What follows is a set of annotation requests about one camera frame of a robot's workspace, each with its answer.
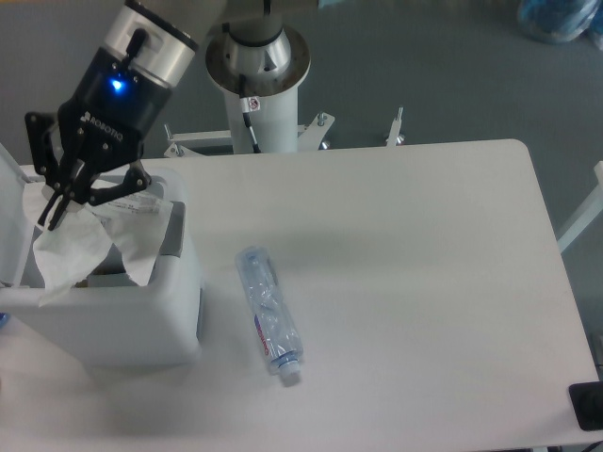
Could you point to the white frame leg right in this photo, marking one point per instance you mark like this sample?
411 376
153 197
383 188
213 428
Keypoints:
583 216

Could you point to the white plastic wrapper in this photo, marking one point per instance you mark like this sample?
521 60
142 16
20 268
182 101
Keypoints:
135 225

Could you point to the crushed clear plastic bottle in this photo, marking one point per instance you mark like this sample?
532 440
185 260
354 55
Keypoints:
280 342

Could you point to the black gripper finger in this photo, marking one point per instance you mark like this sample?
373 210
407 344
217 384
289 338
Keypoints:
80 191
40 128

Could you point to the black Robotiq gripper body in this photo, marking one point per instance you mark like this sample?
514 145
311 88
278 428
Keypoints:
103 125

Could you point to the white open trash can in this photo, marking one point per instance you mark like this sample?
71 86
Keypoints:
110 320

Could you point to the black device at table edge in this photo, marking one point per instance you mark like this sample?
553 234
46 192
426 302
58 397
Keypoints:
586 400

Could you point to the blue plastic bag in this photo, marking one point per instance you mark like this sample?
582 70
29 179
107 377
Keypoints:
556 22

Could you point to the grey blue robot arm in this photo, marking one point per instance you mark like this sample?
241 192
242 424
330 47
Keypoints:
171 33

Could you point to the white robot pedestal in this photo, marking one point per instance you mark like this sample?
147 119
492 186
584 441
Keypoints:
260 83

